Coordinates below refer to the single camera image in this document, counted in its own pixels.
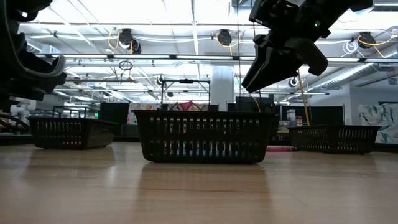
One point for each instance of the teal floral patterned banner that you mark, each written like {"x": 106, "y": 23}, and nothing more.
{"x": 379, "y": 121}

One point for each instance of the white column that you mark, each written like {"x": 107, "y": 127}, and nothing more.
{"x": 222, "y": 90}

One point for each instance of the black partition panel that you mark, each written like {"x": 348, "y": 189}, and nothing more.
{"x": 326, "y": 115}
{"x": 248, "y": 104}
{"x": 113, "y": 113}

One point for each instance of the black plastic slotted basket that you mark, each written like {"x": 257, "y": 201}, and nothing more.
{"x": 203, "y": 137}
{"x": 71, "y": 133}
{"x": 334, "y": 140}

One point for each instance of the colourful patterned cloth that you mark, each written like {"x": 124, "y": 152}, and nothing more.
{"x": 188, "y": 106}

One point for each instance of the red crayon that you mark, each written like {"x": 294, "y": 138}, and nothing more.
{"x": 280, "y": 149}

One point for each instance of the silver ceiling duct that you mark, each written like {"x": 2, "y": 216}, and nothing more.
{"x": 367, "y": 67}

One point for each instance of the ceiling light strip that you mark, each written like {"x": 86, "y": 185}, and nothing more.
{"x": 140, "y": 57}

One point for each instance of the white robot figure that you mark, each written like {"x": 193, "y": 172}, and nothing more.
{"x": 21, "y": 112}

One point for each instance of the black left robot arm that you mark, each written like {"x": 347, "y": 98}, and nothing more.
{"x": 18, "y": 77}

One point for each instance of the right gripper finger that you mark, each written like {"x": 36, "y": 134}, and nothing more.
{"x": 267, "y": 68}

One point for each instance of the black metal frame stand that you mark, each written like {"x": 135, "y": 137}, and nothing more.
{"x": 186, "y": 81}

